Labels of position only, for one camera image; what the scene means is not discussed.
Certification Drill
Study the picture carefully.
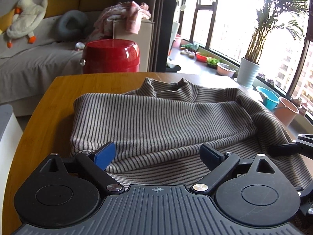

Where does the grey striped knit sweater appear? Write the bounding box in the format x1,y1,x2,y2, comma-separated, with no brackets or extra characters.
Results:
70,77,313,192

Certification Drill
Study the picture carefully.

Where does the pink plastic bucket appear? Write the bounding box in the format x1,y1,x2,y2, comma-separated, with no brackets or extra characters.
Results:
274,97,299,126

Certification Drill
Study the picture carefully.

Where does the blue plastic basin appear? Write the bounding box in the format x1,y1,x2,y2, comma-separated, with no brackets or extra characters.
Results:
256,87,279,111

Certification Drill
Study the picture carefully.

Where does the white ribbed plant pot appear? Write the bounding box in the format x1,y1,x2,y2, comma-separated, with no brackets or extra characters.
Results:
237,58,260,88

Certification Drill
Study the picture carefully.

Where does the white grey storage box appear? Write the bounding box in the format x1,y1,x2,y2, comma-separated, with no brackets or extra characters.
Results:
0,105,23,216

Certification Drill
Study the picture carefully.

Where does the red round stool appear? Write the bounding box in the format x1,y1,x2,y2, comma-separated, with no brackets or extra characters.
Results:
79,39,140,74

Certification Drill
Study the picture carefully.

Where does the red plastic bowl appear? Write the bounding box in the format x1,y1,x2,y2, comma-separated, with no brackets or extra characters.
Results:
196,52,207,63

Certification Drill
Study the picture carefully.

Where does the grey covered sofa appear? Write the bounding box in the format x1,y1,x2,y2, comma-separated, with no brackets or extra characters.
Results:
1,16,82,117

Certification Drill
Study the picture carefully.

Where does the beige cardboard box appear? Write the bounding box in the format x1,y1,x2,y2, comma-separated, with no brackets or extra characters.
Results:
112,19,155,73

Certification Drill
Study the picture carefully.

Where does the grey neck pillow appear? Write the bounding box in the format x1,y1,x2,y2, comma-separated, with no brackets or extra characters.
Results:
56,10,89,41

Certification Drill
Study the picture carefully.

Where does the pink crumpled blanket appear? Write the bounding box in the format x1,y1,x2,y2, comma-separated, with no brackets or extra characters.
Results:
91,1,151,37

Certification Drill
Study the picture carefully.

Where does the green palm plant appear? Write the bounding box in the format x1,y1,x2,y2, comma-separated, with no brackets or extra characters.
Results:
245,0,309,64

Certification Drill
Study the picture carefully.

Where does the white goose plush toy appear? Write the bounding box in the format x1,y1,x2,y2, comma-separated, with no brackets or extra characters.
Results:
6,0,48,48

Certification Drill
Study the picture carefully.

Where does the yellow cushion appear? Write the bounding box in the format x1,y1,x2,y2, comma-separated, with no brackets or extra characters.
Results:
0,9,15,34

